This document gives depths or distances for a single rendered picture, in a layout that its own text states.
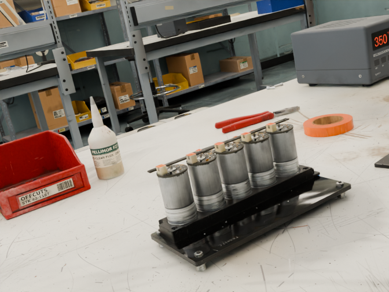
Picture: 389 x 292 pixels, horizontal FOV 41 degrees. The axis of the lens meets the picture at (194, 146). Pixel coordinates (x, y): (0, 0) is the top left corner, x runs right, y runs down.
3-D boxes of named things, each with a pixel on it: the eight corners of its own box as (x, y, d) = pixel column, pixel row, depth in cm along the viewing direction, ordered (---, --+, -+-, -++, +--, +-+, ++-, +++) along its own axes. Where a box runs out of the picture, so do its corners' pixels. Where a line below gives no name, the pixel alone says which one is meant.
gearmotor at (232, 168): (259, 200, 44) (249, 143, 42) (236, 211, 43) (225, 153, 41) (241, 194, 46) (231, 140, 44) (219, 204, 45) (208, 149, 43)
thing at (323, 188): (294, 179, 50) (293, 169, 49) (353, 195, 44) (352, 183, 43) (152, 246, 42) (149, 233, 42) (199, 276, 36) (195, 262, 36)
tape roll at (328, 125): (297, 129, 66) (296, 120, 66) (341, 119, 66) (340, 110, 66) (314, 140, 60) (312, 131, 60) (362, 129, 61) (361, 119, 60)
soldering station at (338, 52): (413, 70, 85) (407, 12, 83) (371, 88, 79) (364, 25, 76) (337, 72, 97) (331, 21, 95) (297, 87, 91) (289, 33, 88)
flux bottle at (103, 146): (98, 182, 62) (77, 102, 59) (96, 174, 65) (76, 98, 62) (126, 174, 62) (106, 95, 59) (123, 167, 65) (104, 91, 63)
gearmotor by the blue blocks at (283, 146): (307, 178, 46) (298, 124, 45) (286, 188, 45) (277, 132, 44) (288, 173, 48) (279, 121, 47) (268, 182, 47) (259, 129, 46)
